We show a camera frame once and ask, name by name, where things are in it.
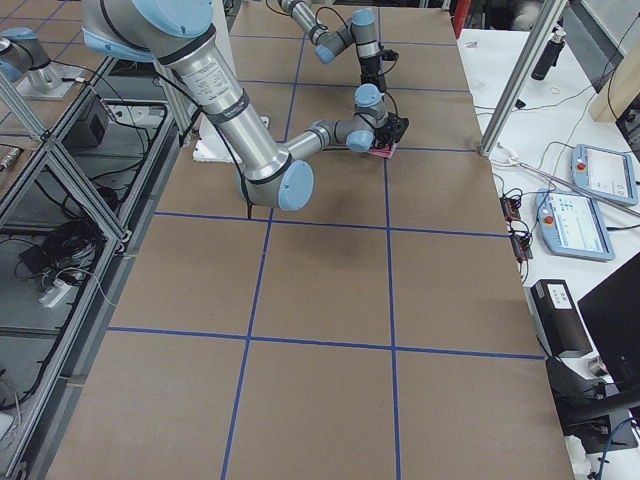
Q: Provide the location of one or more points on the aluminium truss frame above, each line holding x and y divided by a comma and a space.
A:
74, 207

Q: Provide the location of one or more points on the near teach pendant tablet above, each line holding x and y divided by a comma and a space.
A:
572, 226

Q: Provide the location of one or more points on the pink and grey towel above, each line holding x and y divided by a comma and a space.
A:
383, 152

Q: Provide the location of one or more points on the black computer monitor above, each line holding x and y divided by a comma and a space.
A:
592, 409

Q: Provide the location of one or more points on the aluminium frame post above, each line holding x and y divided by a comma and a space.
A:
532, 50

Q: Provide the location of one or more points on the teach pendant tablet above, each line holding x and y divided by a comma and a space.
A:
606, 172
572, 226

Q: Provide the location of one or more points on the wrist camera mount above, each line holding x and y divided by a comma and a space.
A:
388, 55
395, 128

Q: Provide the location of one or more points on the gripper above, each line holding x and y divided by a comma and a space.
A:
382, 137
370, 74

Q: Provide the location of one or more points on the black water bottle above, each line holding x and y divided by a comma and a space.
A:
550, 54

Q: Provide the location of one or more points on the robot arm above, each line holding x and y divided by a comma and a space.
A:
359, 30
181, 36

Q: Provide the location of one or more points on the black power adapter box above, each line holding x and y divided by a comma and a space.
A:
563, 329

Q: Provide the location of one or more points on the far teach pendant tablet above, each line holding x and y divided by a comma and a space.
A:
606, 172

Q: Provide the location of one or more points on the white grabber stick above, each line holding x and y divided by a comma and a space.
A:
512, 160

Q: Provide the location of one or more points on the wooden board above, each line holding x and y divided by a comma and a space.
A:
619, 91

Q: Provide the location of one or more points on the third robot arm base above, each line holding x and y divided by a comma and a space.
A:
25, 62

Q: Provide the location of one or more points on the white power strip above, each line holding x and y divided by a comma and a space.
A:
55, 293

